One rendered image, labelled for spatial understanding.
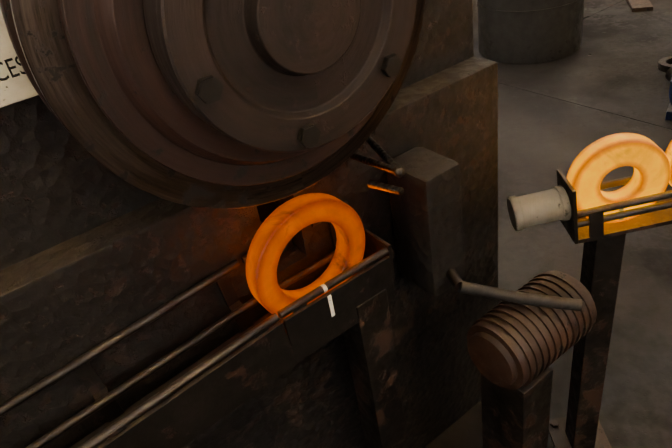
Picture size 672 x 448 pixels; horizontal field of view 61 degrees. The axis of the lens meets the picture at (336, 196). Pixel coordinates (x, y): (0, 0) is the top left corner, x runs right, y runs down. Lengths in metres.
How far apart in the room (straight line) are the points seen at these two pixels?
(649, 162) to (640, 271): 0.98
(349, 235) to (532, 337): 0.36
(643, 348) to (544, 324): 0.74
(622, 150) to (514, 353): 0.36
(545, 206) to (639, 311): 0.89
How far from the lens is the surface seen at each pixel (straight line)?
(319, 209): 0.77
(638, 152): 1.01
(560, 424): 1.54
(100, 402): 0.84
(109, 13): 0.54
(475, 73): 1.03
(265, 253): 0.75
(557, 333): 1.05
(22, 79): 0.71
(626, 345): 1.74
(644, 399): 1.64
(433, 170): 0.88
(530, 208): 0.99
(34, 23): 0.57
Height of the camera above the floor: 1.25
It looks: 32 degrees down
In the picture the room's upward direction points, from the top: 10 degrees counter-clockwise
